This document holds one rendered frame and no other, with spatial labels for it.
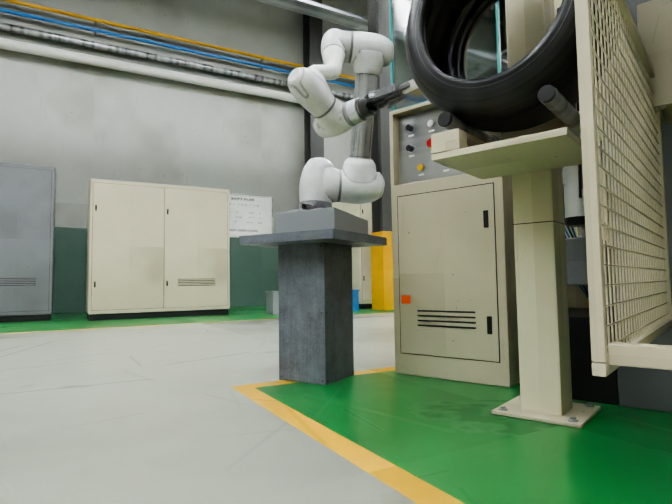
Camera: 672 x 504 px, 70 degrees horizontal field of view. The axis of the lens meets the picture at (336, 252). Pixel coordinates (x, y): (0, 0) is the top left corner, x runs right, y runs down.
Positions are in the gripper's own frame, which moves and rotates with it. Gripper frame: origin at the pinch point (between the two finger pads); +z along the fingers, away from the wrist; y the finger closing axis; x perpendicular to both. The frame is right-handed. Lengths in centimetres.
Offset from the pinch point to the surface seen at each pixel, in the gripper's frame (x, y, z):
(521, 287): 70, 25, 15
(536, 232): 53, 26, 23
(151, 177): -219, 303, -688
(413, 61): -0.6, -11.7, 8.0
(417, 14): -13.8, -12.2, 11.9
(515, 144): 34.1, -11.1, 32.7
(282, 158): -268, 538, -591
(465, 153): 32.1, -11.2, 19.1
